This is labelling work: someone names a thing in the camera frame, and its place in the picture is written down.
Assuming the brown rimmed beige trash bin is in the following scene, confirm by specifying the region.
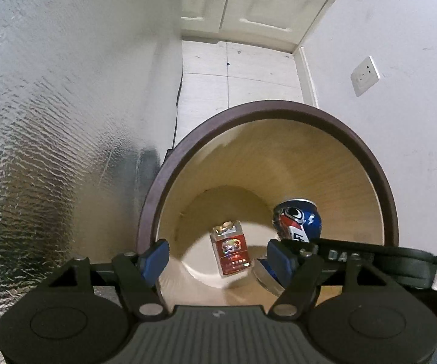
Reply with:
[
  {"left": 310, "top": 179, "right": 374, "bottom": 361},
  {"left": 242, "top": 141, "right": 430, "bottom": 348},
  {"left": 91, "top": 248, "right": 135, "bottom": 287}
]
[{"left": 137, "top": 100, "right": 399, "bottom": 308}]

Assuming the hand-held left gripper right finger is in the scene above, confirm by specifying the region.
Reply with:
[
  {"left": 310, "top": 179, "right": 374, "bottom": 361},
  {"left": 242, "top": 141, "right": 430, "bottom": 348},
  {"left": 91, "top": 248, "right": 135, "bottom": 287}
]
[{"left": 266, "top": 240, "right": 395, "bottom": 318}]

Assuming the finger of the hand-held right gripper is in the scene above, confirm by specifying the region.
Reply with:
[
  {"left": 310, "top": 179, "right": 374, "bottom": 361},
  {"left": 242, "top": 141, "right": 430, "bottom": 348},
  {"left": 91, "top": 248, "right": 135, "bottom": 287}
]
[{"left": 279, "top": 239, "right": 379, "bottom": 265}]

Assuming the silver foil sheet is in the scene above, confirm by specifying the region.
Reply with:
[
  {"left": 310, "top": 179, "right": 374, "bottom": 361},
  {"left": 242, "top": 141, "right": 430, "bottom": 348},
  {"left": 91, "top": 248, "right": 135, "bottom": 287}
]
[{"left": 0, "top": 0, "right": 184, "bottom": 351}]

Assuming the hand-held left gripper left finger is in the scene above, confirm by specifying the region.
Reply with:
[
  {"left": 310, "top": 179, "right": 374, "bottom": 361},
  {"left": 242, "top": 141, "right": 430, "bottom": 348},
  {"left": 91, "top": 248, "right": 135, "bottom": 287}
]
[{"left": 46, "top": 239, "right": 171, "bottom": 318}]

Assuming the white wall socket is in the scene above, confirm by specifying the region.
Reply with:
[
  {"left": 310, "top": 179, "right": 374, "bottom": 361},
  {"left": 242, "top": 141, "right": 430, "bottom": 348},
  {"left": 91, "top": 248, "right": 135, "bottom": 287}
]
[{"left": 351, "top": 56, "right": 381, "bottom": 98}]

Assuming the crushed blue soda can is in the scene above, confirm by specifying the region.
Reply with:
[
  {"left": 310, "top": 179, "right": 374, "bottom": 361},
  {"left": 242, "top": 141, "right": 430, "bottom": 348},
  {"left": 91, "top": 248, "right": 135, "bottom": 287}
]
[{"left": 252, "top": 198, "right": 323, "bottom": 297}]

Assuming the white cabinet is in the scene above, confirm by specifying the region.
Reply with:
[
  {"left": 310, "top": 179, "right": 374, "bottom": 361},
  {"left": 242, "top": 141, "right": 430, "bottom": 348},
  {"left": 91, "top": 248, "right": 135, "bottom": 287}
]
[{"left": 180, "top": 0, "right": 356, "bottom": 53}]

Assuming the red cigarette pack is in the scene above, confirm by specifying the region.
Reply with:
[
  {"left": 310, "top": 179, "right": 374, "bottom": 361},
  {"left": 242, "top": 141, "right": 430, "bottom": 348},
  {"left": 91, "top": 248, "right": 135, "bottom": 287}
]
[{"left": 209, "top": 222, "right": 252, "bottom": 277}]

